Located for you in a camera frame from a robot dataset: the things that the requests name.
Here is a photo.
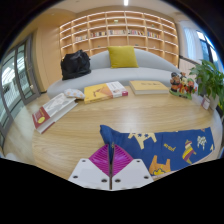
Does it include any yellow and white book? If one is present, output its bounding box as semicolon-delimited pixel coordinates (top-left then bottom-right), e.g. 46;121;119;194
83;80;129;105

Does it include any small white and red cup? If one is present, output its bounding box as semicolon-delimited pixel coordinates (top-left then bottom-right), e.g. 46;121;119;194
200;95;212;111

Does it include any red and white book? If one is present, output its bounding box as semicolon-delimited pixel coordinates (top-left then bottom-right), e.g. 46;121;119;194
31;92;78;134

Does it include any blue printed towel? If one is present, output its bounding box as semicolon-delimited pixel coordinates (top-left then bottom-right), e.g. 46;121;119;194
99;124;216;177

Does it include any yellow cushion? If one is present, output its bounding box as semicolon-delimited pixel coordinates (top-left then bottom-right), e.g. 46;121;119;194
107;45;140;69

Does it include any dark-framed window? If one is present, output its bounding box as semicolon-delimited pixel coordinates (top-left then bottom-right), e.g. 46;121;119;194
196;29;222;71

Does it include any glass door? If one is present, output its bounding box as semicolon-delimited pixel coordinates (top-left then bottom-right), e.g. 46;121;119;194
0;34;41;148

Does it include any colourful figurine group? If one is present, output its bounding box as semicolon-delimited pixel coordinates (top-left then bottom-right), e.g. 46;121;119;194
168;71;198;100

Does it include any plain yellow book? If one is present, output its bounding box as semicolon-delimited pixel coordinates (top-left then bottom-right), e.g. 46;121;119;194
129;79;170;96

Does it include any black bag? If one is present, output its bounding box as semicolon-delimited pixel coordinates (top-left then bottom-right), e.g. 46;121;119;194
60;49;92;81

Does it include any grey curved sofa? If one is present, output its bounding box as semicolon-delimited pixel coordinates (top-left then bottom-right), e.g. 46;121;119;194
46;48;183;100

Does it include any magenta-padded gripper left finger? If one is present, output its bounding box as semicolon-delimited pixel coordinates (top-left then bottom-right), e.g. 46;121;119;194
68;143;112;191

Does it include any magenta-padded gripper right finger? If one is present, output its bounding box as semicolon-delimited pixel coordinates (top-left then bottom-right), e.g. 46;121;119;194
111;143;155;191

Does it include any wooden wall shelf unit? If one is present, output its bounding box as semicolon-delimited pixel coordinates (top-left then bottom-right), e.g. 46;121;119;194
59;10;180;67

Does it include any green potted plant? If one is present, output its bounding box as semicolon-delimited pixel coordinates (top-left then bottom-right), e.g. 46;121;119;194
188;59;224;112

